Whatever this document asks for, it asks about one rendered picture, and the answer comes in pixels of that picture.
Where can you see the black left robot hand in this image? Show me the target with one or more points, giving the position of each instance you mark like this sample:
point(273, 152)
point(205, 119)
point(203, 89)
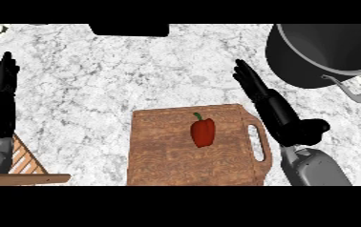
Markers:
point(6, 94)

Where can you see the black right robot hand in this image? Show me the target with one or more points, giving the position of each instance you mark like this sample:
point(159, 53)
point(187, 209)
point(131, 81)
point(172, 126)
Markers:
point(277, 110)

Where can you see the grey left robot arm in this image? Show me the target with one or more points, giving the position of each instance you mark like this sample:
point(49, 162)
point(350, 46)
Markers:
point(5, 154)

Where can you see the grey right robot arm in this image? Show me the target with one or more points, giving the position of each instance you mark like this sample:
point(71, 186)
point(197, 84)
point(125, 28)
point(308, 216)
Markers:
point(315, 169)

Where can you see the red bell pepper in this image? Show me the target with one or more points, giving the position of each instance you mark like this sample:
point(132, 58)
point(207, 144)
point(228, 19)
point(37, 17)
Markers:
point(203, 134)

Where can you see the dark grey pot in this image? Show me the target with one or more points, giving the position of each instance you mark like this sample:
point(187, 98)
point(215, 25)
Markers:
point(315, 56)

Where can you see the brown wooden cutting board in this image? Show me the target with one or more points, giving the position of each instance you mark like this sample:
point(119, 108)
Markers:
point(193, 148)

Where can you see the pale wooden slatted rack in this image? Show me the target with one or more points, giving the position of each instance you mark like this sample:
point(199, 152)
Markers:
point(28, 169)

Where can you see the black appliance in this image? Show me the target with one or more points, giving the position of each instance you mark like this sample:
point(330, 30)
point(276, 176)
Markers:
point(131, 29)

